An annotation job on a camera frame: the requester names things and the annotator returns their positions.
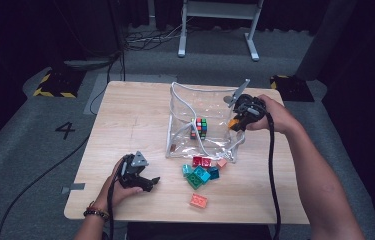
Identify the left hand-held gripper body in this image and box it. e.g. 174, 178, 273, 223
117, 150, 150, 192

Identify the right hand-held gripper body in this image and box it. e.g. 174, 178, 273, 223
227, 78, 268, 126

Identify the clear plastic bag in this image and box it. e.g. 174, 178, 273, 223
165, 81, 248, 164

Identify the light teal toy brick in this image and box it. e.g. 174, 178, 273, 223
181, 163, 193, 178

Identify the multicoloured puzzle cube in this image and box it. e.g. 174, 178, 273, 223
189, 117, 208, 140

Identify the green toy brick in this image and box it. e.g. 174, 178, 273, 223
185, 173, 204, 191

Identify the turquoise toy brick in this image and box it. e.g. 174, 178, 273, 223
192, 165, 207, 178

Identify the coral toy brick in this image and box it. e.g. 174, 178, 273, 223
189, 193, 209, 210

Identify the dark teal toy brick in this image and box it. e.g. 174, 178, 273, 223
207, 166, 220, 180

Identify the person's right hand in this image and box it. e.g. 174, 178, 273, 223
246, 94, 298, 134

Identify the person's left hand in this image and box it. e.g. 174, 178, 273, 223
93, 158, 144, 213

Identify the black yellow striped base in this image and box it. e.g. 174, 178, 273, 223
33, 68, 86, 99
269, 74, 315, 103

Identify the grey tape piece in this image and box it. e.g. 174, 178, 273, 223
61, 182, 86, 195

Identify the person's dark clothing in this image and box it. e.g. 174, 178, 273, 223
126, 222, 273, 240

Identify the dark grey pillar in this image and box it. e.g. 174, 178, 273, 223
294, 0, 358, 81

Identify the grey flat stand base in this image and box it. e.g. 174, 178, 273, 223
63, 59, 119, 69

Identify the black stand pole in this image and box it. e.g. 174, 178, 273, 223
107, 0, 127, 59

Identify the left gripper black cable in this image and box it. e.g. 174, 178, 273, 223
106, 166, 116, 240

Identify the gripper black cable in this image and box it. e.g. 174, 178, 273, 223
106, 166, 116, 240
266, 113, 283, 240

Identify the beaded bracelet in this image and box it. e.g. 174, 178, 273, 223
83, 201, 110, 222

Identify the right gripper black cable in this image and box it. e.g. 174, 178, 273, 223
266, 113, 283, 240

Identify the long black floor cable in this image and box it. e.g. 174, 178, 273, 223
0, 133, 91, 240

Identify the white metal stand frame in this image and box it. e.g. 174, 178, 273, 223
177, 0, 265, 62

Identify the looped black floor cable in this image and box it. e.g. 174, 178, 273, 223
89, 49, 126, 116

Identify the bundle of floor cables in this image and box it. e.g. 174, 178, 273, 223
123, 19, 189, 51

